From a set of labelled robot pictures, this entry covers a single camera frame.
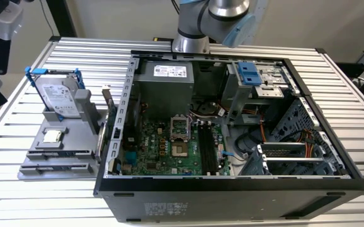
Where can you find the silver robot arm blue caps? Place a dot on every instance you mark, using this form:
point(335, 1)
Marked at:
point(226, 11)

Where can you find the hard disk in blue carrier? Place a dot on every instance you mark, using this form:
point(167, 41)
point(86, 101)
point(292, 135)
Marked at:
point(56, 97)

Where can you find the silver CPU chip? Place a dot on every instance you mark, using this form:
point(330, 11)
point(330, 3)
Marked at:
point(52, 136)

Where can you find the grey parts rack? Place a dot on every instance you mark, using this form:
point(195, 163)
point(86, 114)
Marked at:
point(74, 132)

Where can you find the yellow tipped black bar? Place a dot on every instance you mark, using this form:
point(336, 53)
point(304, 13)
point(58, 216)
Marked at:
point(163, 39)

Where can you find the grey power supply unit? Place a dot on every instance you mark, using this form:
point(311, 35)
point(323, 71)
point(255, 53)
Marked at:
point(166, 94)

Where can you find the blue expansion slot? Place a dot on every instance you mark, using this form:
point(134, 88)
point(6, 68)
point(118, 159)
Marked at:
point(131, 158)

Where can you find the green motherboard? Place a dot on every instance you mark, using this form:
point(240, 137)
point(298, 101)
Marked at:
point(150, 156)

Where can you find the CPU socket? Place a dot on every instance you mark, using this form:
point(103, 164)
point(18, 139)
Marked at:
point(180, 149)

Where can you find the round black speaker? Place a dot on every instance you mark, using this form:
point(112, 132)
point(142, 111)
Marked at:
point(207, 108)

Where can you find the metal drive bay cage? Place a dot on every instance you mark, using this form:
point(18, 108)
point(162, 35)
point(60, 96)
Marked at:
point(235, 99)

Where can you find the blue drive latch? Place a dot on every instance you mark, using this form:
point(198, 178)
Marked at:
point(250, 73)

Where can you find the open black PC case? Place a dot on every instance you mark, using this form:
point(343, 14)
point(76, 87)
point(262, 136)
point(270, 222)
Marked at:
point(232, 203)

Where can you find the grey disk bay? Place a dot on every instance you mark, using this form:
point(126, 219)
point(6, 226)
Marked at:
point(295, 159)

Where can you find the black stand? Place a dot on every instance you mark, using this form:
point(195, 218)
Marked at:
point(352, 68)

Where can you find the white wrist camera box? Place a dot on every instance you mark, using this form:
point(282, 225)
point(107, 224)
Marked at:
point(2, 23)

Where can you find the black upright post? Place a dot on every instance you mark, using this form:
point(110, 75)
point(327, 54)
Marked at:
point(62, 19)

